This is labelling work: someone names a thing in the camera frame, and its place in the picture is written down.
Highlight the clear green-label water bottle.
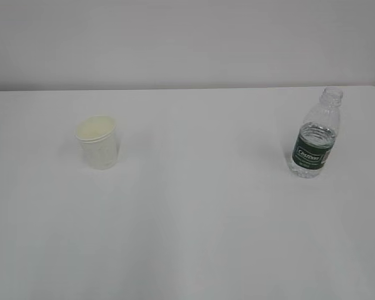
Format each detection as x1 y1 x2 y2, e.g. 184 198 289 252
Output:
289 87 343 179

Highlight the white paper cup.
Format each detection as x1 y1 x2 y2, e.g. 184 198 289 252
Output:
75 116 118 170

